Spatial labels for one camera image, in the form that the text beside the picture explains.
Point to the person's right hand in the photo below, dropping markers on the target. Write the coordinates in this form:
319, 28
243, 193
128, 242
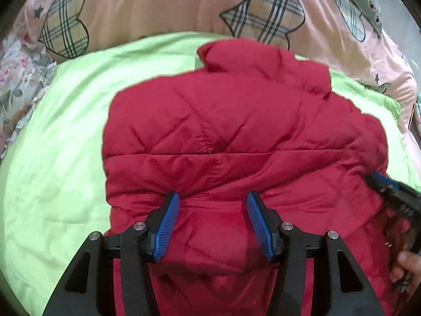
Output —
408, 263

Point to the pink plaid-heart quilt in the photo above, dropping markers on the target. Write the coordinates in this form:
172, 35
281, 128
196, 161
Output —
158, 3

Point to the floral ruffled pillow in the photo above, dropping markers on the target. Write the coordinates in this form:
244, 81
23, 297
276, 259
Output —
19, 79

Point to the light green blanket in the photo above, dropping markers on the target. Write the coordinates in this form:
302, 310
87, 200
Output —
59, 171

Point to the blue bear-print pillow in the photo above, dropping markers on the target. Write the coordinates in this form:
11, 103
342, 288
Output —
366, 0

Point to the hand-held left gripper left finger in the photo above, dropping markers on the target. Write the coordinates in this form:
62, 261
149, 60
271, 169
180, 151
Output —
166, 227

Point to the red quilted jacket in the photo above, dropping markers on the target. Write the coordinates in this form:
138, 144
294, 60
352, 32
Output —
213, 121

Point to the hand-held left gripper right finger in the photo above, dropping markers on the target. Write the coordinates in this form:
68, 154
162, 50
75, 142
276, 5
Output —
259, 227

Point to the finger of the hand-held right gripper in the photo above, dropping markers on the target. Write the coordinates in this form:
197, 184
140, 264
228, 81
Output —
388, 189

